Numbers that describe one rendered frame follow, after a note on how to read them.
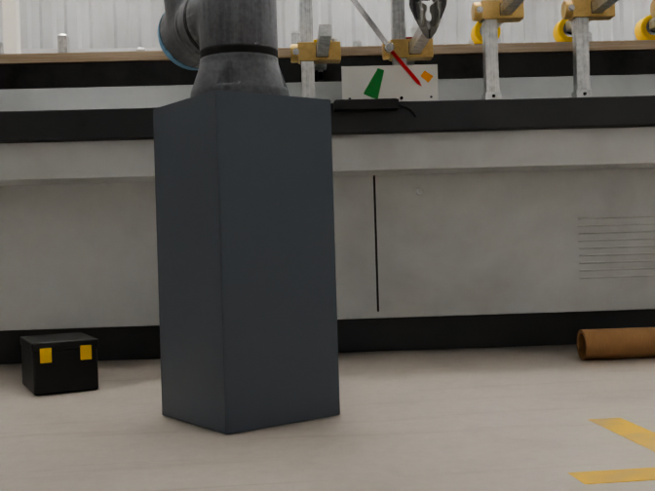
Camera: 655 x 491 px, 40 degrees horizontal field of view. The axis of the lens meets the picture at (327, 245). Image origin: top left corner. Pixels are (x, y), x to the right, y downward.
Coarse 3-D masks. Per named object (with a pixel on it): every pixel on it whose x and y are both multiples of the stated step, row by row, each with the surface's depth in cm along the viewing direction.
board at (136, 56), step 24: (288, 48) 264; (360, 48) 265; (456, 48) 266; (480, 48) 266; (504, 48) 267; (528, 48) 267; (552, 48) 267; (600, 48) 268; (624, 48) 268; (648, 48) 268
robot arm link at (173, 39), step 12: (168, 0) 185; (180, 0) 182; (168, 12) 185; (180, 12) 180; (168, 24) 186; (180, 24) 180; (168, 36) 187; (180, 36) 182; (168, 48) 189; (180, 48) 185; (192, 48) 181; (180, 60) 190; (192, 60) 187
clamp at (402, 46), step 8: (392, 40) 244; (400, 40) 244; (408, 40) 244; (432, 40) 244; (400, 48) 244; (408, 48) 244; (424, 48) 244; (432, 48) 244; (384, 56) 244; (392, 56) 244; (400, 56) 244; (408, 56) 244; (416, 56) 244; (424, 56) 244; (432, 56) 244
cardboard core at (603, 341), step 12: (588, 336) 235; (600, 336) 235; (612, 336) 235; (624, 336) 235; (636, 336) 235; (648, 336) 235; (588, 348) 234; (600, 348) 234; (612, 348) 234; (624, 348) 235; (636, 348) 235; (648, 348) 235
